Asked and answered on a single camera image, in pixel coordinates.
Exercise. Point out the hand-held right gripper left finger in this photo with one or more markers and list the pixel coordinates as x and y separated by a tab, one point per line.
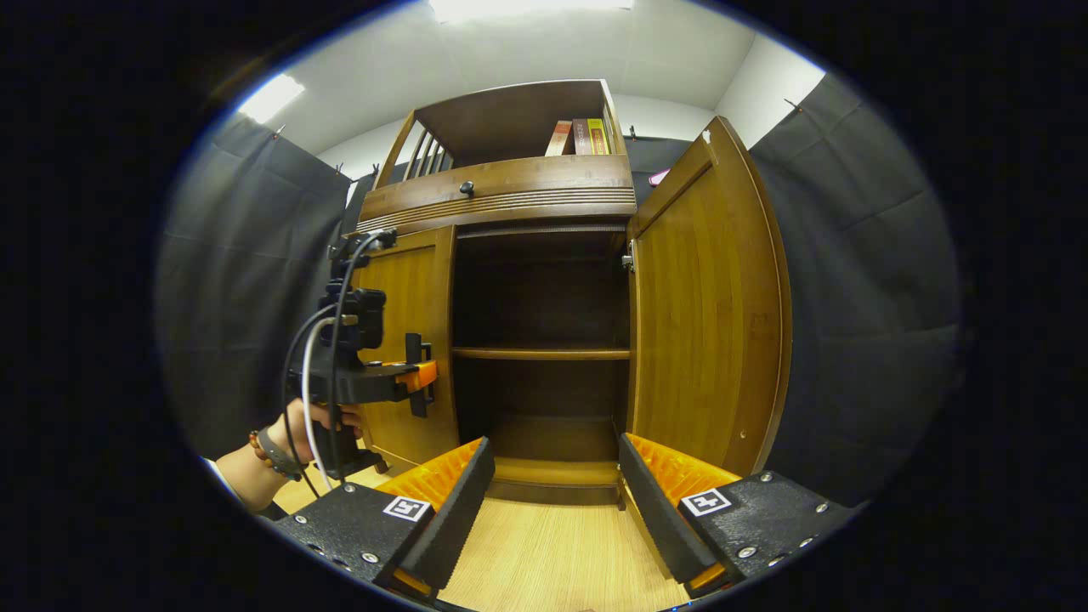
459	527

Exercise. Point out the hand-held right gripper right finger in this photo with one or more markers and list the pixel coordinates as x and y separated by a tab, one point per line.
659	518

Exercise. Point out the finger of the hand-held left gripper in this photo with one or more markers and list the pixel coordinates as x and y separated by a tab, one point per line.
395	381

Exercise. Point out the wooden shoe cabinet door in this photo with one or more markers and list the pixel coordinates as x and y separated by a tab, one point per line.
705	323
416	289

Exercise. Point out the wooden double-door shoe cabinet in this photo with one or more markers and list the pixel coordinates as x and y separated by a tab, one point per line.
510	119

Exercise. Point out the wooden cabinet inner shelf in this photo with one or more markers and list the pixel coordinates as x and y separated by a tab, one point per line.
544	353

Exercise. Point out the wooden cabinet drawer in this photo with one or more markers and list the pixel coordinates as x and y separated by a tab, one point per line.
544	178

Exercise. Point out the metal door hinge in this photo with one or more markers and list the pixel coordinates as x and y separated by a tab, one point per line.
629	257

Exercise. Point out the dark wristband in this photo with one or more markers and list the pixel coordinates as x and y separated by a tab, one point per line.
280	459

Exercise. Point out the small ceiling light panel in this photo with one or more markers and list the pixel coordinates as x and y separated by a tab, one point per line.
270	98

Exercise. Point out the black backdrop cloth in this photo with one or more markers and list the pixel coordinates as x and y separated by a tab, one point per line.
858	297

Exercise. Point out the brown book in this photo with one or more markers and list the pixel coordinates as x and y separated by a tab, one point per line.
581	137

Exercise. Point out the large ceiling light panel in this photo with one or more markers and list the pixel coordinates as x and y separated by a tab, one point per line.
531	8

